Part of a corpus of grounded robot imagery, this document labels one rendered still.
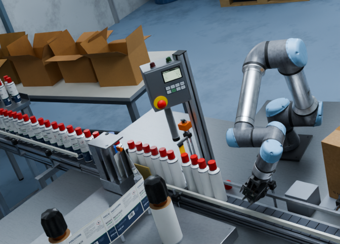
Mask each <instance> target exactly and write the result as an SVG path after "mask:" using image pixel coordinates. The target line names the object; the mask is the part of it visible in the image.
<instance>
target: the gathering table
mask: <svg viewBox="0 0 340 244"><path fill-rule="evenodd" d="M6 91H7V93H8V95H9V97H10V94H9V92H8V90H6ZM18 93H19V92H18ZM19 95H20V98H21V100H22V102H21V103H19V104H15V102H13V101H12V99H11V97H10V100H11V102H12V105H11V106H9V107H6V106H5V104H4V102H3V100H2V98H1V96H0V99H1V101H2V102H1V103H0V109H1V108H3V109H4V110H5V109H7V110H8V111H9V110H12V112H14V111H16V112H18V111H20V110H21V112H22V114H23V115H24V114H27V115H28V117H29V118H30V117H31V115H30V113H29V111H28V108H27V106H28V105H30V104H31V103H30V99H29V97H28V94H24V93H19ZM5 152H6V154H7V156H8V159H9V161H10V163H11V165H12V167H13V169H14V171H15V173H16V175H17V178H18V179H19V181H21V180H23V179H24V177H23V175H22V172H21V170H20V168H19V166H18V164H17V162H16V160H15V157H14V155H13V153H11V152H9V151H6V150H5ZM45 167H46V169H49V168H50V167H51V166H48V165H45ZM50 178H51V181H52V182H53V181H54V180H56V179H57V175H56V174H54V175H53V176H51V177H50ZM2 218H4V215H3V213H2V212H1V210H0V220H1V219H2Z"/></svg>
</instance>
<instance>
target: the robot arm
mask: <svg viewBox="0 0 340 244"><path fill-rule="evenodd" d="M307 61H308V53H307V48H306V46H305V43H304V42H303V41H302V40H301V39H299V38H289V39H281V40H271V41H264V42H261V43H259V44H257V45H256V46H254V47H253V48H252V49H251V50H250V52H249V53H248V54H247V56H246V58H245V60H244V62H243V66H242V72H243V80H242V86H241V91H240V97H239V102H238V108H237V113H236V120H235V125H234V128H230V129H228V130H227V132H226V141H227V144H228V146H230V147H235V148H240V147H260V151H259V154H258V156H257V159H256V161H255V163H254V165H253V168H252V175H251V176H250V177H249V178H248V179H247V180H246V181H245V182H244V183H243V185H242V187H241V189H240V192H241V191H242V190H243V192H242V194H243V195H244V197H243V198H242V200H244V199H246V198H247V200H248V202H249V203H250V205H249V206H251V205H252V204H253V203H255V202H256V201H258V200H259V199H261V198H264V197H265V196H266V194H267V191H268V189H267V187H268V184H267V181H268V180H269V179H270V177H271V176H273V175H274V173H275V172H276V170H275V168H276V166H277V164H278V162H279V160H280V158H281V156H282V152H287V151H291V150H293V149H295V148H297V147H298V146H299V144H300V138H299V136H298V134H297V132H296V131H295V129H294V127H316V126H320V125H321V124H322V121H323V102H322V101H317V99H316V98H315V97H314V96H312V94H311V91H310V88H309V84H308V81H307V78H306V75H305V72H304V67H305V66H306V64H307ZM276 68H277V69H278V71H279V73H280V74H281V75H283V76H284V78H285V80H286V83H287V86H288V88H289V91H290V94H291V97H292V99H293V102H290V101H289V100H288V99H286V98H279V99H275V100H273V101H271V102H270V103H268V104H267V106H266V117H267V120H268V125H267V126H266V128H254V120H255V116H256V110H257V104H258V98H259V92H260V86H261V80H262V76H264V75H265V71H266V70H267V69H276Z"/></svg>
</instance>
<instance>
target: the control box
mask: <svg viewBox="0 0 340 244"><path fill-rule="evenodd" d="M168 57H171V60H172V62H171V63H166V57H165V58H162V59H159V60H156V61H153V62H154V63H155V65H156V67H155V68H153V69H151V68H150V63H147V64H144V65H141V66H139V68H140V71H141V74H142V78H143V81H144V84H145V87H146V91H147V94H148V97H149V100H150V103H151V106H152V108H153V110H154V111H155V112H158V111H161V110H164V109H167V108H170V107H173V106H176V105H178V104H181V103H184V102H187V101H190V100H191V97H190V93H189V90H188V86H187V82H186V78H185V75H184V71H183V67H182V64H181V62H180V61H179V60H178V59H177V60H174V59H173V56H172V55H171V56H168ZM178 65H179V66H180V68H181V72H182V76H183V77H182V78H180V79H177V80H174V81H171V82H168V83H166V84H164V81H163V78H162V74H161V71H164V70H167V69H170V68H172V67H175V66H178ZM183 80H184V81H185V84H186V89H184V90H181V91H178V92H175V93H172V94H169V95H167V94H166V91H165V87H166V86H169V85H172V84H175V83H178V82H181V81H183ZM159 100H164V101H165V102H166V107H165V108H164V109H160V108H158V106H157V102H158V101H159Z"/></svg>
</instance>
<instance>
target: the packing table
mask: <svg viewBox="0 0 340 244"><path fill-rule="evenodd" d="M174 52H176V51H157V52H148V55H149V58H150V62H153V61H156V60H159V59H162V58H165V57H168V56H171V55H172V54H173V53H174ZM15 86H16V88H17V91H18V92H19V93H24V94H28V97H29V99H30V102H58V103H87V104H116V105H126V106H127V109H128V111H129V114H130V117H131V120H132V123H134V122H135V121H136V120H138V119H139V118H140V115H139V112H138V109H137V106H136V103H135V102H136V101H137V100H138V99H139V98H140V97H141V96H142V95H143V94H144V93H145V92H147V91H146V87H145V84H144V81H143V80H142V81H141V82H140V83H139V84H138V85H137V86H119V87H100V84H99V82H97V83H65V81H64V78H62V79H61V80H60V81H58V82H57V83H56V84H54V85H53V86H46V87H24V86H23V85H22V83H20V84H15ZM182 104H183V108H184V111H185V113H187V114H188V111H187V107H186V103H185V102H184V103H182ZM27 108H28V111H29V113H30V115H31V116H33V113H32V111H31V109H30V106H29V105H28V106H27ZM89 130H90V129H89ZM95 131H98V132H99V135H100V134H102V133H103V132H106V133H108V132H114V133H115V135H117V134H118V133H120V132H119V131H105V130H90V132H91V135H92V133H93V132H95Z"/></svg>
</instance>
